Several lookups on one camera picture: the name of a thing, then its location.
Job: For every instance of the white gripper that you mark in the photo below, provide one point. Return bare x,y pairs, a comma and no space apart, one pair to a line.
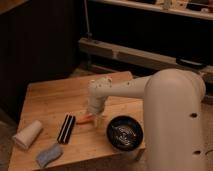
96,106

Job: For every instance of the orange pepper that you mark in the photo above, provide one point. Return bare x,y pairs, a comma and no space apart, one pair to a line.
85,119

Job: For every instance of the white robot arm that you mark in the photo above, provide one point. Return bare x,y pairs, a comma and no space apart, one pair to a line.
172,116

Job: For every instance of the black striped bowl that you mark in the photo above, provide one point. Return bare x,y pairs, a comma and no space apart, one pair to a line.
124,133

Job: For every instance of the black white striped block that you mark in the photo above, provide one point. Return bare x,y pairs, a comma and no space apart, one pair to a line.
66,129

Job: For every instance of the wooden table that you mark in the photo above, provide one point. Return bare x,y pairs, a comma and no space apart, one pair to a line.
87,150

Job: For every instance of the blue grey sponge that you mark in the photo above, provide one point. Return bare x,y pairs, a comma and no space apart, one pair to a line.
49,155

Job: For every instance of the white paper cup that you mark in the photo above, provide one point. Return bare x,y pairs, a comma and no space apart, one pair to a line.
27,135

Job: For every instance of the black handle on shelf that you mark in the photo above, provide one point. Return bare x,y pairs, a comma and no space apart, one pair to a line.
190,64

